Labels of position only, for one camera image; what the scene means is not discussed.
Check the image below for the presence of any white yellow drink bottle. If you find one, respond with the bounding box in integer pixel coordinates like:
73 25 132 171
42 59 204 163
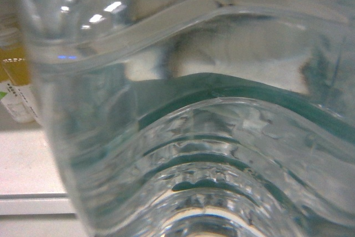
1 13 40 123

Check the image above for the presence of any clear water bottle green label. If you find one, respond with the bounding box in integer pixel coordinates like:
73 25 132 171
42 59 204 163
19 0 354 236

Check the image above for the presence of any white lower shelf board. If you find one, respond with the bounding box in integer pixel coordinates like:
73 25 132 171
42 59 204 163
1 108 75 215

